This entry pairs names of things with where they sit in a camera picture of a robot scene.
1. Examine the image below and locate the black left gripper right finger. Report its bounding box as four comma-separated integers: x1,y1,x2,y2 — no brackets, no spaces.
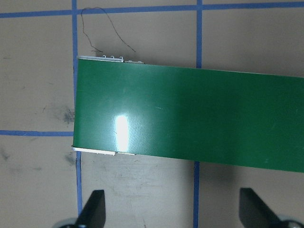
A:
239,188,286,228

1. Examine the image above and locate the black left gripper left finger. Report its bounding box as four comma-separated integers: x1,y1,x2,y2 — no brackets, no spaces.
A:
75,190,106,228

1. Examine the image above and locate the green conveyor belt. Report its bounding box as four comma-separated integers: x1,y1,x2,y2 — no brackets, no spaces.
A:
73,57,304,172

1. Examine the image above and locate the thin black wire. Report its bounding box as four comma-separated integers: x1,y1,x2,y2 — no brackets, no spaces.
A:
80,8,136,53

